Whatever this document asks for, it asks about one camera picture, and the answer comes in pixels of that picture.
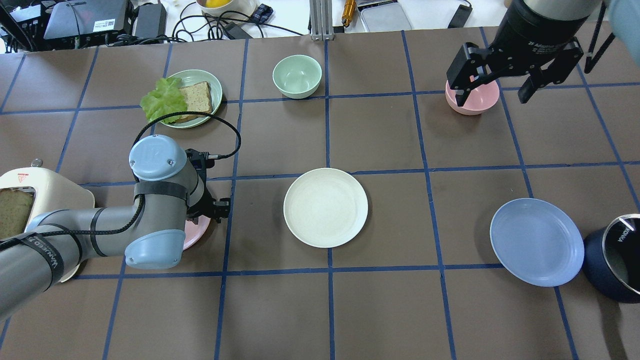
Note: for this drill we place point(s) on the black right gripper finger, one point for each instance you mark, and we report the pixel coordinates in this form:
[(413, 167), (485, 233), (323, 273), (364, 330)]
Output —
[(528, 89), (462, 93)]

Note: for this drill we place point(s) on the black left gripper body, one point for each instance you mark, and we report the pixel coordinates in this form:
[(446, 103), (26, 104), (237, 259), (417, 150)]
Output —
[(220, 206)]

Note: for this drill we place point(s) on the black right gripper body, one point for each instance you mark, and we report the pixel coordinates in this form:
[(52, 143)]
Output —
[(531, 35)]

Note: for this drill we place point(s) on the pink plate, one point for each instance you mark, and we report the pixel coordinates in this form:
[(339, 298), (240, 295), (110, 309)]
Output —
[(195, 229)]

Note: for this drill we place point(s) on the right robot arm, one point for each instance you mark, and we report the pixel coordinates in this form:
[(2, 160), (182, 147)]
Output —
[(536, 39)]

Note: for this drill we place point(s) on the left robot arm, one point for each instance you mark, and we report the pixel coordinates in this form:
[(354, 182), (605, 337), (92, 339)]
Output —
[(150, 234)]

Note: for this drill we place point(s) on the pink bowl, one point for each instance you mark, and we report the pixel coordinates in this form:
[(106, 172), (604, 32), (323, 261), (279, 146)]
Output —
[(480, 100)]

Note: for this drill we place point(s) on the brown bread slice on plate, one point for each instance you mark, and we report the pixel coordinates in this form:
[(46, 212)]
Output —
[(197, 97)]

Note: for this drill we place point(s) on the green lettuce leaf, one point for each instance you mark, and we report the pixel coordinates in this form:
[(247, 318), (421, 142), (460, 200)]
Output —
[(165, 98)]

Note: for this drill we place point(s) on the cream white plate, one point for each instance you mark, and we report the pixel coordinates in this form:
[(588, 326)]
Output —
[(325, 208)]

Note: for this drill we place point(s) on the green plate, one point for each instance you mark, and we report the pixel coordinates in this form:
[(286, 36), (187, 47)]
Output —
[(191, 77)]

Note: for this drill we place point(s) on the white toaster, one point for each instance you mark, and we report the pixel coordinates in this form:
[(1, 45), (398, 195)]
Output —
[(51, 191)]

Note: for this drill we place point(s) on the blue plate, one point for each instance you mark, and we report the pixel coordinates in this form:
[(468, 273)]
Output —
[(537, 242)]

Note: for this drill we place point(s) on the green bowl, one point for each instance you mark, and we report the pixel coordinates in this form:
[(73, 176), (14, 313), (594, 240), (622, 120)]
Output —
[(297, 76)]

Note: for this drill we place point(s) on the dark blue cooking pot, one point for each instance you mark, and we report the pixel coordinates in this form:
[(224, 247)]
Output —
[(612, 261)]

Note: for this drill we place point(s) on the black power adapter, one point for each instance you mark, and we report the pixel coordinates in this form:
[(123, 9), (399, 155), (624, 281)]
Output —
[(150, 21)]

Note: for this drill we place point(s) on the bread slice in toaster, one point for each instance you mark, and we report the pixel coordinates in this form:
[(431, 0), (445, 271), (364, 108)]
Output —
[(15, 210)]

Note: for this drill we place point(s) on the black laptop computer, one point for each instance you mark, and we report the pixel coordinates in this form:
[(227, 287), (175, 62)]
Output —
[(87, 18)]

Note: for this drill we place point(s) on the aluminium frame post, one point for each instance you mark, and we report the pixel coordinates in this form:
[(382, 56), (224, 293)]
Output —
[(321, 20)]

